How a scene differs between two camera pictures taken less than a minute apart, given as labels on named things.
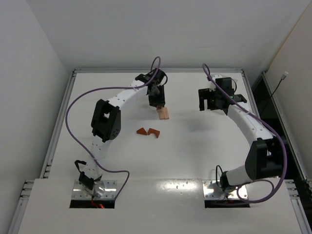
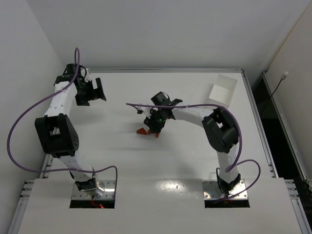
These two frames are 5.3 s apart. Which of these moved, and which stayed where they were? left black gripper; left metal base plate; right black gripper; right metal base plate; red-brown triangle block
Moved: left black gripper; right black gripper
Stayed: left metal base plate; right metal base plate; red-brown triangle block
